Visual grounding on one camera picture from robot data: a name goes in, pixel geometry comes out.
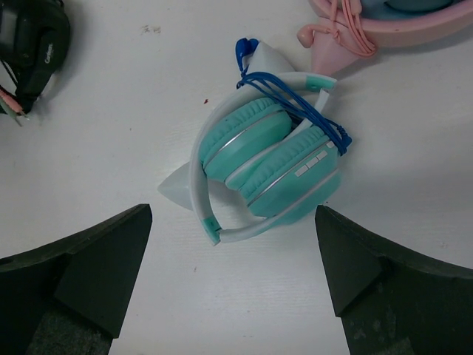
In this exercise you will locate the black headset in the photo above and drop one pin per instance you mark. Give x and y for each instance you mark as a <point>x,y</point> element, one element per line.
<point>35,40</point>

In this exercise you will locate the teal cat-ear headphones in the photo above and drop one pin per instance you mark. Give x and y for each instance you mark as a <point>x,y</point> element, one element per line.
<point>268,141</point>

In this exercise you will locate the pink cat-ear headphones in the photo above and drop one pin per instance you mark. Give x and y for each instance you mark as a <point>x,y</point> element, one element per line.
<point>348,31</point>

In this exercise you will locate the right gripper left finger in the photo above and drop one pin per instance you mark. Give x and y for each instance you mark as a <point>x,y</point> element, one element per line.
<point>71,296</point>

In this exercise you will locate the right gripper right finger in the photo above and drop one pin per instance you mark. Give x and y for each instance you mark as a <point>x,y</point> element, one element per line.
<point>391,299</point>

